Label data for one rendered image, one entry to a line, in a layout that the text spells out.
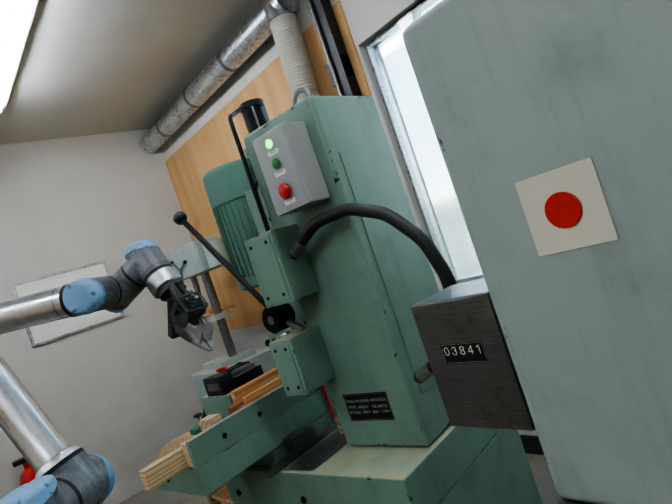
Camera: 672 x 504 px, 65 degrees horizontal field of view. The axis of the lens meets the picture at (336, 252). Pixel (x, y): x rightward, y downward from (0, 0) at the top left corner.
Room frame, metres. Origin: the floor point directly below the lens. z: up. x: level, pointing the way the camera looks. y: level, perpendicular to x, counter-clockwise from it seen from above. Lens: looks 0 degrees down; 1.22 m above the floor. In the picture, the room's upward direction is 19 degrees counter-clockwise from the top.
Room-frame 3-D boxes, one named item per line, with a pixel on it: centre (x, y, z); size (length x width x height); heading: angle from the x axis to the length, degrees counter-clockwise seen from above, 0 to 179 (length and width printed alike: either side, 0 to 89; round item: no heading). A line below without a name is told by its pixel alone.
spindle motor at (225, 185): (1.35, 0.18, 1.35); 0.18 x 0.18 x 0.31
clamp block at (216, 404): (1.42, 0.38, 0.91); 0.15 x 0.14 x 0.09; 139
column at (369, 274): (1.16, -0.04, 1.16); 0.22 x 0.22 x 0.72; 49
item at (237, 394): (1.33, 0.30, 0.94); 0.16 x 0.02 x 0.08; 139
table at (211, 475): (1.36, 0.31, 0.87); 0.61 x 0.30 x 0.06; 139
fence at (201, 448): (1.26, 0.21, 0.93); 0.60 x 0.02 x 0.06; 139
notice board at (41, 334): (3.81, 1.94, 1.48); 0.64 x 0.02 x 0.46; 130
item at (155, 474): (1.22, 0.29, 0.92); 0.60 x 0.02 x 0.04; 139
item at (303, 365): (1.11, 0.14, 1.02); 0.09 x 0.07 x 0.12; 139
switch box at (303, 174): (1.03, 0.03, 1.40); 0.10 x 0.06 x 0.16; 49
